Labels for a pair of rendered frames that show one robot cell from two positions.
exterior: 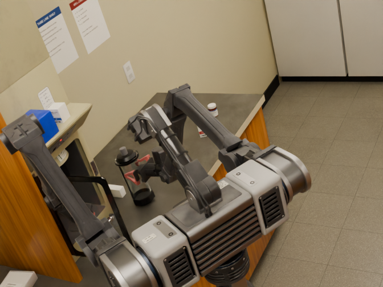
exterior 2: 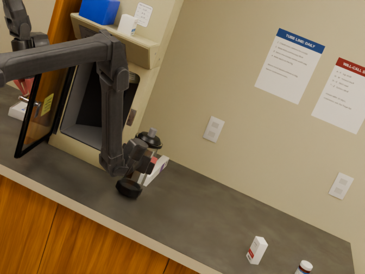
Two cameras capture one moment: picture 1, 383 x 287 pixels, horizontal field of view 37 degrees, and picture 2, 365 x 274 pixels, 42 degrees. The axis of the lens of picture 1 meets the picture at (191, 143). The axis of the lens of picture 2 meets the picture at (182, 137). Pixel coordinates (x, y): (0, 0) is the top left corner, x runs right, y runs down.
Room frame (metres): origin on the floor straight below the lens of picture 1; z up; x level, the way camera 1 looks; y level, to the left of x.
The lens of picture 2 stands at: (1.43, -1.23, 1.82)
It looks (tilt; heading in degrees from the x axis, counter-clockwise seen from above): 19 degrees down; 62
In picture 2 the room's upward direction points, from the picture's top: 21 degrees clockwise
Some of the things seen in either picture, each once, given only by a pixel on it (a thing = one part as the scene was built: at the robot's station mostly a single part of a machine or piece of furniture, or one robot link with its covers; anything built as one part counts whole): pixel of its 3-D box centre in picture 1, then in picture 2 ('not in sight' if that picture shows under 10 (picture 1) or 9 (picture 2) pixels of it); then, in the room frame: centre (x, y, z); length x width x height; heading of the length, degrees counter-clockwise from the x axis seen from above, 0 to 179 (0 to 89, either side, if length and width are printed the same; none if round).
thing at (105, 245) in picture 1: (113, 256); not in sight; (1.16, 0.28, 1.45); 0.09 x 0.08 x 0.12; 114
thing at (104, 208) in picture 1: (87, 219); (46, 99); (1.72, 0.45, 1.19); 0.30 x 0.01 x 0.40; 60
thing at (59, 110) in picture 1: (58, 113); (127, 24); (1.92, 0.43, 1.54); 0.05 x 0.05 x 0.06; 59
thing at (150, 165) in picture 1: (152, 169); (133, 161); (2.02, 0.19, 1.12); 0.10 x 0.07 x 0.07; 144
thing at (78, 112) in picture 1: (60, 136); (112, 41); (1.89, 0.46, 1.46); 0.32 x 0.11 x 0.10; 143
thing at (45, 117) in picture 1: (36, 127); (99, 8); (1.83, 0.51, 1.56); 0.10 x 0.10 x 0.09; 53
